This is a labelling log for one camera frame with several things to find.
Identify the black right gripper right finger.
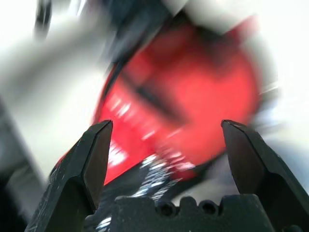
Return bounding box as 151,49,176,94
221,119,309,232

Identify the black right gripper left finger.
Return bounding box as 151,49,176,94
25,119,114,232

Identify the red black paddle case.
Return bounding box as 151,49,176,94
48,14,266,232

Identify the red ping-pong paddle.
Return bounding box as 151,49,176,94
96,24,264,179

